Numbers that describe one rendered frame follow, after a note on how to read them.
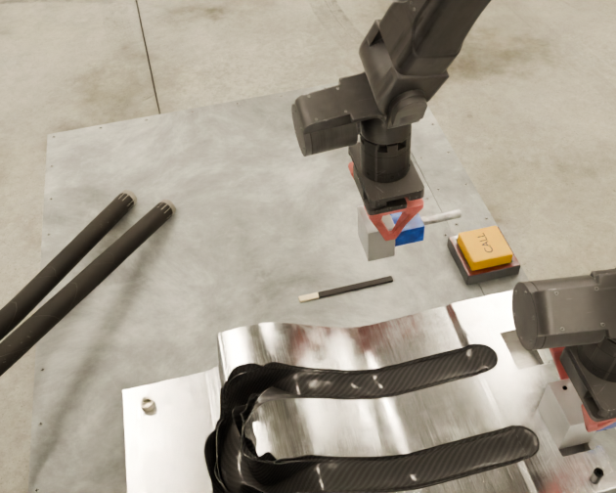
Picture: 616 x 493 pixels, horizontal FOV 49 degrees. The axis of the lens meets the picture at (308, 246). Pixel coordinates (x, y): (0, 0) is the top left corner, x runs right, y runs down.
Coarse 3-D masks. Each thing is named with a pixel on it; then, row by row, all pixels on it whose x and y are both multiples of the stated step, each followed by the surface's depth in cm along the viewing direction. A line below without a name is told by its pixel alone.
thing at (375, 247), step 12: (360, 216) 86; (384, 216) 85; (396, 216) 87; (432, 216) 88; (444, 216) 88; (456, 216) 88; (360, 228) 88; (372, 228) 84; (408, 228) 85; (420, 228) 86; (360, 240) 90; (372, 240) 85; (384, 240) 85; (396, 240) 86; (408, 240) 87; (420, 240) 87; (372, 252) 86; (384, 252) 87
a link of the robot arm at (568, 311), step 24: (528, 288) 55; (552, 288) 55; (576, 288) 52; (600, 288) 52; (528, 312) 55; (552, 312) 52; (576, 312) 52; (600, 312) 52; (528, 336) 56; (552, 336) 54; (576, 336) 54; (600, 336) 55
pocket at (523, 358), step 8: (504, 336) 82; (512, 336) 82; (512, 344) 83; (520, 344) 83; (512, 352) 82; (520, 352) 82; (528, 352) 82; (536, 352) 81; (544, 352) 81; (520, 360) 81; (528, 360) 81; (536, 360) 81; (544, 360) 80; (520, 368) 81
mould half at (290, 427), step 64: (448, 320) 83; (512, 320) 82; (192, 384) 82; (448, 384) 77; (512, 384) 76; (128, 448) 77; (192, 448) 77; (256, 448) 68; (320, 448) 69; (384, 448) 72
